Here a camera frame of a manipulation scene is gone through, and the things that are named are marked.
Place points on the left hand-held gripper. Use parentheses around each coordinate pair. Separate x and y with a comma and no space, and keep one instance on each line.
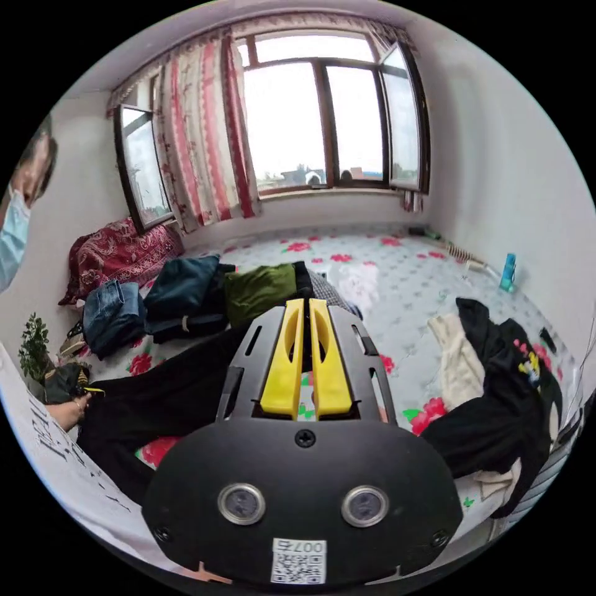
(65,379)

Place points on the person's left hand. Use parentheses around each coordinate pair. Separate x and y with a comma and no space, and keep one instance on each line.
(83,402)

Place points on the pile of clothes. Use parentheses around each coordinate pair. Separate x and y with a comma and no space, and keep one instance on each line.
(503,409)
(186,298)

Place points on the window with brown frame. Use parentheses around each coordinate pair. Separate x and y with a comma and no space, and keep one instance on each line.
(298,130)

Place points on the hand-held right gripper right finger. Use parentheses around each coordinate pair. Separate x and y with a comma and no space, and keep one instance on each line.
(329,372)

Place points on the red and cream curtain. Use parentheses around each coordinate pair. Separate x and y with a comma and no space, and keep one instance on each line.
(200,139)

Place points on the person's body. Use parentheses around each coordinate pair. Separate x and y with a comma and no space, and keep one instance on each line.
(60,475)

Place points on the black pants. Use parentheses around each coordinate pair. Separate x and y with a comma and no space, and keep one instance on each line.
(163,396)

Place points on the teal bottle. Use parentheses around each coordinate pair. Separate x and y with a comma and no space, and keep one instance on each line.
(508,274)

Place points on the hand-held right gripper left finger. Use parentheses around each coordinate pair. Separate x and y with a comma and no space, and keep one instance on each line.
(283,363)

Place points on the person's left forearm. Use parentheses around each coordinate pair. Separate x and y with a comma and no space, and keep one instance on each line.
(60,413)

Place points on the person's right hand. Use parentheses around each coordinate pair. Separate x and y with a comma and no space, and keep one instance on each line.
(210,572)

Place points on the red patterned pillow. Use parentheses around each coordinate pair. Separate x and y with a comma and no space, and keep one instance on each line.
(116,253)

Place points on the green plant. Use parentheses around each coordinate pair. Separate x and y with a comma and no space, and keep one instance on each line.
(33,344)

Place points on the bed with floral sheet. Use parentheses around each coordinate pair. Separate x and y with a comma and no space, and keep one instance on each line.
(400,279)

